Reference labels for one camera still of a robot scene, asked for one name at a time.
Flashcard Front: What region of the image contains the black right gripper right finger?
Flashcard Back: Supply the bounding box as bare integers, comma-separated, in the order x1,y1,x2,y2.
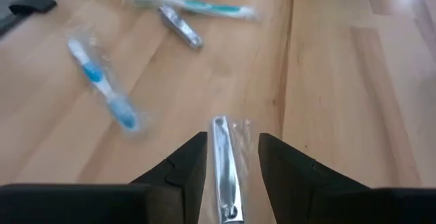
258,132,436,224

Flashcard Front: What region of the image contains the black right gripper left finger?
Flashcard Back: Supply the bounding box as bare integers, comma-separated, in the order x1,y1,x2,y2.
0,131,208,224

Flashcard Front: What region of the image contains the silver bagged nail clipper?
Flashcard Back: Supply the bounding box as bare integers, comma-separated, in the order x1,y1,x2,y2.
157,5,204,50
210,114,255,224

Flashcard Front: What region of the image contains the blue white bagged toothbrush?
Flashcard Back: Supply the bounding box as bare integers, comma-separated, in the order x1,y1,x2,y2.
64,26,153,135

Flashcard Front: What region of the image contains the teal white bagged toothbrush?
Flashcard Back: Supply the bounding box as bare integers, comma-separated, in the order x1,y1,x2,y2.
129,0,260,22

